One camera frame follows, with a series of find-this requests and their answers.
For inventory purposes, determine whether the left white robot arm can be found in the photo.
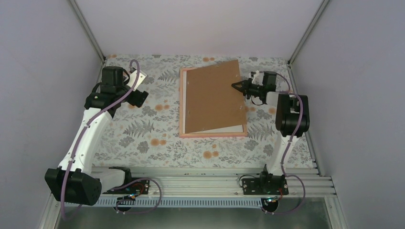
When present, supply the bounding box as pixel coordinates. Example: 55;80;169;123
44;66;149;206

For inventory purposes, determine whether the right aluminium corner post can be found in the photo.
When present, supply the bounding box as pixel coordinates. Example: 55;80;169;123
288;0;330;67

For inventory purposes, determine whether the pink photo frame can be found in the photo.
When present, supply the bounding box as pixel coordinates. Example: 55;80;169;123
178;67;249;139

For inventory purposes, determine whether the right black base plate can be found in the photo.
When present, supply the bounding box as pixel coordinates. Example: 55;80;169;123
242;178;289;196

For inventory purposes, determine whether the grey slotted cable duct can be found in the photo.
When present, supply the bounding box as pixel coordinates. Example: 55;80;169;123
62;198;264;208

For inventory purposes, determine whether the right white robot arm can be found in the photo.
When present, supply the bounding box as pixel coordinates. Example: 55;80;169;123
231;71;310;194

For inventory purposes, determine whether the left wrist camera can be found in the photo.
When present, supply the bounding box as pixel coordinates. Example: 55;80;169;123
126;70;148;91

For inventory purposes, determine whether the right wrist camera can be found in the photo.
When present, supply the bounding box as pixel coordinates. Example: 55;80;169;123
250;71;263;84

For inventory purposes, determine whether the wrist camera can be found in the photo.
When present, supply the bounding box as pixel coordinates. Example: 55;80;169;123
250;71;263;84
126;70;148;91

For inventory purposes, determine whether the aluminium corner post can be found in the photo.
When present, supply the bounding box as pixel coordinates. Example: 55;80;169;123
68;0;106;63
288;0;330;67

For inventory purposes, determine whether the sunset photo print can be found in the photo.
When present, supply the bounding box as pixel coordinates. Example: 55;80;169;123
180;70;244;135

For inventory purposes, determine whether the aluminium rail base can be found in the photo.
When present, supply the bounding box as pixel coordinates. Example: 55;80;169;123
40;167;347;229

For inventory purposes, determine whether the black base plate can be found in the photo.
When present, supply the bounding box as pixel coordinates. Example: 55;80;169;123
104;180;150;195
242;178;289;196

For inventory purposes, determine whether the left aluminium corner post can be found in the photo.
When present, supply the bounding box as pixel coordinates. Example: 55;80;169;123
68;0;106;63

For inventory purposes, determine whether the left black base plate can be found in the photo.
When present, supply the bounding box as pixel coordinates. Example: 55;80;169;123
104;180;150;195

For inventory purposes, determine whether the brown cardboard backing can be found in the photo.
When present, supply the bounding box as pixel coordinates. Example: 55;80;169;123
180;60;247;138

